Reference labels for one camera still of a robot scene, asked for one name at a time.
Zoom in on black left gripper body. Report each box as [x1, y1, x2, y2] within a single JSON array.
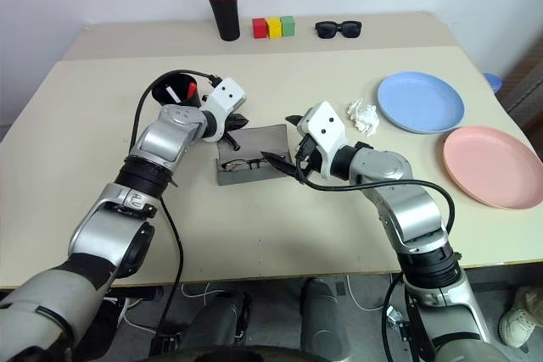
[[223, 109, 241, 136]]

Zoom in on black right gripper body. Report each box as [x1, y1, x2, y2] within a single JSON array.
[[292, 132, 323, 177]]

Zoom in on tortoiseshell eyeglasses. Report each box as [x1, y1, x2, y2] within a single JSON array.
[[221, 158, 271, 173]]

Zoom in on grey glasses case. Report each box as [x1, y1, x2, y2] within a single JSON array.
[[215, 123, 296, 187]]

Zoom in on crumpled white tissue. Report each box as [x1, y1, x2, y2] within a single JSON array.
[[345, 97, 380, 139]]

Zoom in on wide black cup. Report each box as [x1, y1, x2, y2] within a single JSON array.
[[151, 73, 204, 109]]

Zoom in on yellow wooden block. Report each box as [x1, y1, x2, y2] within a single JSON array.
[[265, 17, 283, 40]]

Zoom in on black sunglasses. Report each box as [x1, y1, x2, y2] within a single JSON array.
[[314, 19, 363, 40]]

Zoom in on tall black pen holder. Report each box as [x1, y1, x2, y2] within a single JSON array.
[[207, 0, 242, 42]]

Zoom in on blue plate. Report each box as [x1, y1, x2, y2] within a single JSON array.
[[376, 71, 467, 136]]

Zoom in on dark rounded shape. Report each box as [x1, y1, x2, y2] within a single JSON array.
[[185, 288, 255, 351], [299, 277, 354, 355]]

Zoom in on pink plate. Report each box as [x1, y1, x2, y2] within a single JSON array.
[[442, 125, 543, 212]]

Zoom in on small blue round object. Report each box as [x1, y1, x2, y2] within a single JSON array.
[[483, 71, 504, 94]]

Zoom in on dark ribbed panel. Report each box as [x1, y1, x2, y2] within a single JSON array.
[[501, 36, 543, 131]]

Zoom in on white sneaker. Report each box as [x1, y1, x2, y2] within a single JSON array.
[[497, 285, 543, 349]]

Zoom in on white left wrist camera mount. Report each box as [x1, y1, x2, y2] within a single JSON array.
[[202, 76, 248, 143]]

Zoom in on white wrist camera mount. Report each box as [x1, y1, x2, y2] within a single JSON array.
[[202, 76, 248, 143], [296, 100, 350, 179]]

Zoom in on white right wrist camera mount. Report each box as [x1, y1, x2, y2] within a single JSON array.
[[296, 100, 350, 179]]

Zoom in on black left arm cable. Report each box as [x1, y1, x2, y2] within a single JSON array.
[[129, 69, 222, 346]]

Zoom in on white floor cable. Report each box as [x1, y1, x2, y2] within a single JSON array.
[[181, 280, 214, 300], [344, 274, 396, 313]]

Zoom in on black table frame bar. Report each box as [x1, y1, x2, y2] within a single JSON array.
[[104, 286, 165, 301]]

